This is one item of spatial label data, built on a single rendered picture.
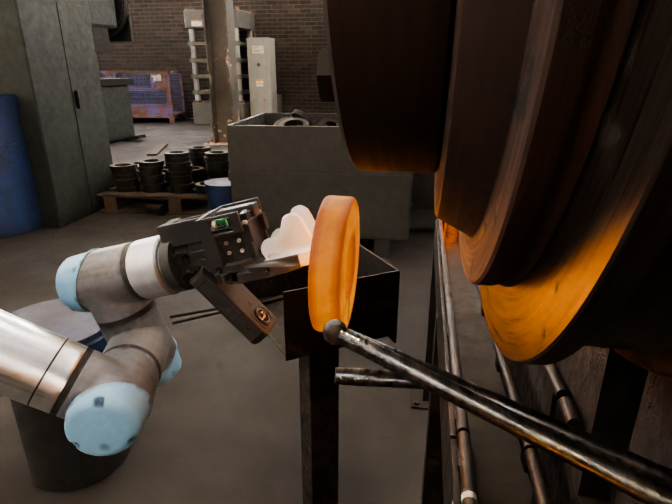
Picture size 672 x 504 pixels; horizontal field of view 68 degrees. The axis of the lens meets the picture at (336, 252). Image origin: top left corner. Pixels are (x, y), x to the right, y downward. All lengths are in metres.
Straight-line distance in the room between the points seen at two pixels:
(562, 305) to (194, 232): 0.48
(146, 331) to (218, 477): 0.88
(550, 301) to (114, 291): 0.54
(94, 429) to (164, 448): 1.06
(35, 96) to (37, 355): 3.26
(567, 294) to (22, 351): 0.52
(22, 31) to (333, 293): 3.42
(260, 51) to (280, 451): 8.94
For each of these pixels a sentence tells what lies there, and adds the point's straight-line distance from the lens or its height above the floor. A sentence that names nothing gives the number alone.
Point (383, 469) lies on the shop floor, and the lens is 1.50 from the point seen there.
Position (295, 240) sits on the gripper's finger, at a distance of 0.55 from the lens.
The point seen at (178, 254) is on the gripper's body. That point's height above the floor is 0.83.
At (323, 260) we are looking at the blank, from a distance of 0.49.
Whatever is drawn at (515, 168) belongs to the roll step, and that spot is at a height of 1.01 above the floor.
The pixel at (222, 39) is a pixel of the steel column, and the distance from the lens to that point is 7.37.
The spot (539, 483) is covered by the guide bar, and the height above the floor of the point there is 0.70.
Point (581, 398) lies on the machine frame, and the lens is 0.49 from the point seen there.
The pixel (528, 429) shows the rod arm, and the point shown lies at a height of 0.89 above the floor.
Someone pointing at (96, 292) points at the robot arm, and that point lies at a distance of 0.67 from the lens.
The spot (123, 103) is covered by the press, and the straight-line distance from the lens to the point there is 8.29.
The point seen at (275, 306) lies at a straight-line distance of 1.00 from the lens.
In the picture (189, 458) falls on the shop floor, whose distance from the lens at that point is 1.58.
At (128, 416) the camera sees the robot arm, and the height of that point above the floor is 0.71.
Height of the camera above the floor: 1.04
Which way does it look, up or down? 20 degrees down
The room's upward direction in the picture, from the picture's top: straight up
